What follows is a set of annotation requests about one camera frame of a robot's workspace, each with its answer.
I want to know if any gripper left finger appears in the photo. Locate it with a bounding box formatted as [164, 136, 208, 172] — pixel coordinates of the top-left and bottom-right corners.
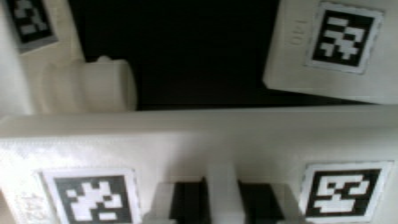
[169, 179, 210, 224]

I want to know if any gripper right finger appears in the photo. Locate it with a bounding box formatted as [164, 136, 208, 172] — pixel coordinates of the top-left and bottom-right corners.
[239, 182, 285, 224]

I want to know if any white cabinet body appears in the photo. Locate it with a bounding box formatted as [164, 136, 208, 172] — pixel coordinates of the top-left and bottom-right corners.
[0, 106, 398, 224]

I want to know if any white cabinet door panel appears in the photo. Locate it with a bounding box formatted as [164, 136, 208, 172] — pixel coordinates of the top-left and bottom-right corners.
[263, 0, 398, 105]
[0, 0, 137, 117]

